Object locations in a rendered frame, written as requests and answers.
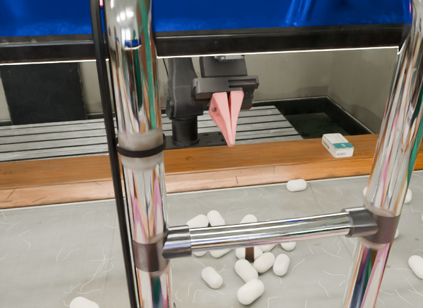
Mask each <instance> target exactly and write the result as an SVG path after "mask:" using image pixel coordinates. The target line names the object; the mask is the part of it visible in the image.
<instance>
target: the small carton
mask: <svg viewBox="0 0 423 308"><path fill-rule="evenodd" d="M322 144H323V145H324V146H325V148H326V149H327V150H328V151H329V152H330V153H331V154H332V155H333V156H334V157H335V158H337V157H352V156H353V150H354V147H353V146H352V145H351V144H350V143H349V142H348V141H347V140H346V139H345V138H344V137H343V136H342V135H341V134H340V133H338V134H323V137H322Z"/></svg>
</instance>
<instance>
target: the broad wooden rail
mask: <svg viewBox="0 0 423 308"><path fill-rule="evenodd" d="M378 136H379V134H367V135H351V136H343V137H344V138H345V139H346V140H347V141H348V142H349V143H350V144H351V145H352V146H353V147H354V150H353V154H352V157H337V158H335V157H334V156H333V155H332V154H331V153H330V152H329V151H328V150H327V149H326V148H325V146H324V145H323V144H322V138H317V139H302V140H286V141H277V142H261V143H253V144H237V145H234V146H233V147H229V146H228V145H221V146H213V147H197V148H188V149H173V150H164V162H165V173H166V192H167V194H172V193H184V192H192V191H205V190H218V189H226V188H238V187H246V186H259V185H272V184H279V183H287V182H289V181H290V180H298V179H303V180H305V181H313V180H326V179H333V178H346V177H353V176H366V175H370V172H371V167H372V164H373V159H374V155H375V150H376V145H377V142H378ZM420 170H423V138H422V142H421V145H420V149H419V153H418V155H417V159H416V162H415V166H414V171H420ZM111 199H115V193H114V188H113V179H112V174H111V166H110V157H109V154H108V155H99V156H83V157H68V158H59V159H43V160H34V161H18V162H10V163H0V210H2V209H10V208H23V207H36V206H44V205H56V204H64V203H77V202H90V201H97V200H111Z"/></svg>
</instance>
